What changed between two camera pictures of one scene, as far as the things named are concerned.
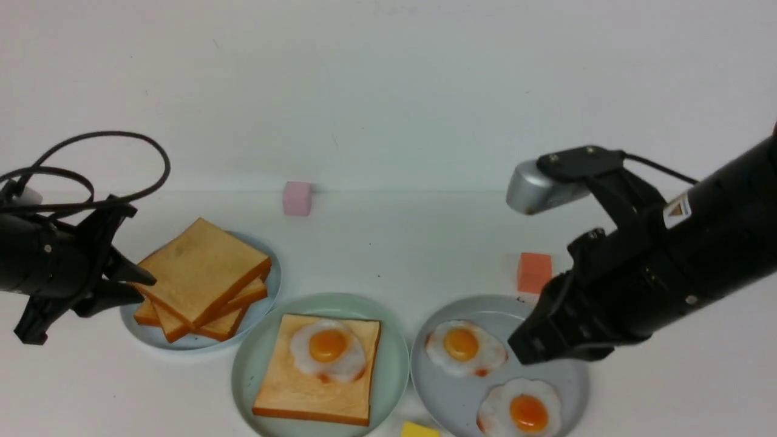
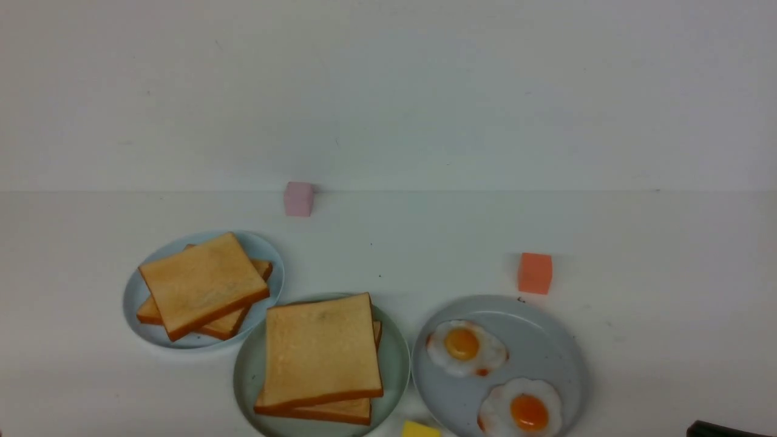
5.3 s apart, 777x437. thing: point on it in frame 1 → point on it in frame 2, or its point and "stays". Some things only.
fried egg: [464, 348] stays
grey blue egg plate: [448, 400] stays
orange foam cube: [535, 271] stays
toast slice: [202, 267] → [354, 411]
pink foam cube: [297, 198] stays
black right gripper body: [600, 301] → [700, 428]
